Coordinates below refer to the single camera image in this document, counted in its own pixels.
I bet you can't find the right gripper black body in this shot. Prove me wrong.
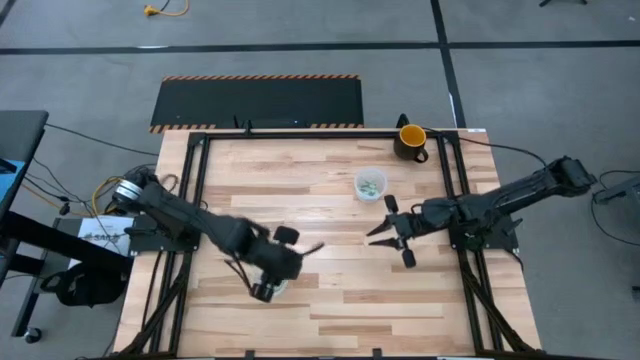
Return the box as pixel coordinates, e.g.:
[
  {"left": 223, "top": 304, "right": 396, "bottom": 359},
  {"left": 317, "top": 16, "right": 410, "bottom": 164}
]
[{"left": 383, "top": 194, "right": 428, "bottom": 269}]

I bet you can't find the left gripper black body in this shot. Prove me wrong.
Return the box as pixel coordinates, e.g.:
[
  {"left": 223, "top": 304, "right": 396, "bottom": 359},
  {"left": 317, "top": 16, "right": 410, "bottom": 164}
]
[{"left": 239, "top": 224, "right": 304, "bottom": 304}]

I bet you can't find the black mug yellow inside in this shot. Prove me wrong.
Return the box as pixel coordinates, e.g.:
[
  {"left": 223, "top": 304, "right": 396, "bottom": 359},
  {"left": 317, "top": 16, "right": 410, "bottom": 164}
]
[{"left": 393, "top": 124, "right": 430, "bottom": 165}]

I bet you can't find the black hazard-striped floor mat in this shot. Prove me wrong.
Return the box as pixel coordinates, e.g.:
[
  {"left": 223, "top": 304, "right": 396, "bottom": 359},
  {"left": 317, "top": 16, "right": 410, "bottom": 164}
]
[{"left": 149, "top": 74, "right": 365, "bottom": 134}]

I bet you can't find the white printed paper sheet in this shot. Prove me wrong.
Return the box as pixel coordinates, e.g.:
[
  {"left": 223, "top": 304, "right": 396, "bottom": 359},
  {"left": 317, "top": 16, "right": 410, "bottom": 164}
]
[{"left": 78, "top": 215, "right": 136, "bottom": 257}]

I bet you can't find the black bag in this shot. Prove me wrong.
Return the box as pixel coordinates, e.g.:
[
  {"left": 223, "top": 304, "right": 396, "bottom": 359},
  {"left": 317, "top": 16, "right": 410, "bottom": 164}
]
[{"left": 39, "top": 262, "right": 130, "bottom": 307}]

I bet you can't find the black floor stand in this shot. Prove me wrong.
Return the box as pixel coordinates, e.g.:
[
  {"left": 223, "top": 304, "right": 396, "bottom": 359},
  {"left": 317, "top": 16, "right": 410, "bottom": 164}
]
[{"left": 592, "top": 172, "right": 640, "bottom": 204}]

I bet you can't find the blue flat object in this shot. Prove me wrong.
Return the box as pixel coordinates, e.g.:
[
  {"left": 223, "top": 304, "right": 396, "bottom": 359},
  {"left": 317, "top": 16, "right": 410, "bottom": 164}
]
[{"left": 0, "top": 159, "right": 27, "bottom": 207}]

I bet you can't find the black side desk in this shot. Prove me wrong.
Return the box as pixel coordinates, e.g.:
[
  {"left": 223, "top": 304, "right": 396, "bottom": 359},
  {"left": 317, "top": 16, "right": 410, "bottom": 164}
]
[{"left": 0, "top": 109, "right": 134, "bottom": 341}]

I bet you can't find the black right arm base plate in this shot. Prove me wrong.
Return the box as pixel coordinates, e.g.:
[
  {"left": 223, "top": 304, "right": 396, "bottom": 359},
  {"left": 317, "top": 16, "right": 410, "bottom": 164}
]
[{"left": 448, "top": 219, "right": 520, "bottom": 252}]

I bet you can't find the black aluminium table frame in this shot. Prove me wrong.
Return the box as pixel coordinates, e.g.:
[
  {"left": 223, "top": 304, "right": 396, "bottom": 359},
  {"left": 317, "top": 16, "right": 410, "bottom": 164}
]
[{"left": 122, "top": 128, "right": 539, "bottom": 359}]

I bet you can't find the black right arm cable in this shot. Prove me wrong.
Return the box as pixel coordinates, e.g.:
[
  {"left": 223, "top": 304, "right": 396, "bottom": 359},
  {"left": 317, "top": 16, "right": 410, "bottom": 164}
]
[{"left": 457, "top": 137, "right": 550, "bottom": 169}]

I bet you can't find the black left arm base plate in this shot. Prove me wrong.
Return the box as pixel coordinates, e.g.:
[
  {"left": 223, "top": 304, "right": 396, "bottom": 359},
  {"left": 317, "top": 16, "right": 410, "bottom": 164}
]
[{"left": 128, "top": 214, "right": 201, "bottom": 255}]

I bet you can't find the black table-edge camera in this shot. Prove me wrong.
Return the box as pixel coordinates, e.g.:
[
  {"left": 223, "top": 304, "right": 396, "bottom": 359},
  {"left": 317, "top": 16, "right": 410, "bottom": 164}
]
[{"left": 233, "top": 115, "right": 307, "bottom": 129}]

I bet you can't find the thin yellow cable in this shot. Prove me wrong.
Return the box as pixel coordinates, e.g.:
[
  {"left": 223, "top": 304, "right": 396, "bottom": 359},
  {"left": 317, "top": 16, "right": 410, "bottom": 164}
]
[{"left": 22, "top": 176, "right": 124, "bottom": 217}]

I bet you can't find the thin black floor cable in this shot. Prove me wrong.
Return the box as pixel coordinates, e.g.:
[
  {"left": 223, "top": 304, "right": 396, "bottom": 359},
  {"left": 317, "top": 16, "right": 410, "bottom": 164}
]
[{"left": 44, "top": 123, "right": 160, "bottom": 157}]

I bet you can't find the yellow extension cable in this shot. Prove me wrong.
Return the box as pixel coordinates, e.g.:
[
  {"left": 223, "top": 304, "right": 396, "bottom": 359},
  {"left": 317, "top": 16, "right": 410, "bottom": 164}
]
[{"left": 143, "top": 0, "right": 191, "bottom": 17}]

